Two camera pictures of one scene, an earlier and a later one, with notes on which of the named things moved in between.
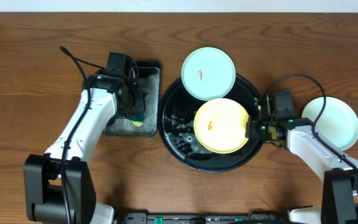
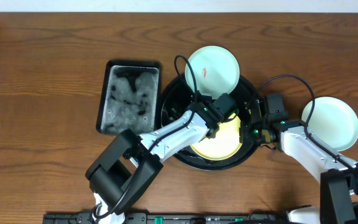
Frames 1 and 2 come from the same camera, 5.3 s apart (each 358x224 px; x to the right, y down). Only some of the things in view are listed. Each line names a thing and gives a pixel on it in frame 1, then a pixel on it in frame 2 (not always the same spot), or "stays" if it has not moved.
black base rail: x=256 y=216 stays
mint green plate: x=338 y=124 stays
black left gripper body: x=132 y=101 to x=214 y=130
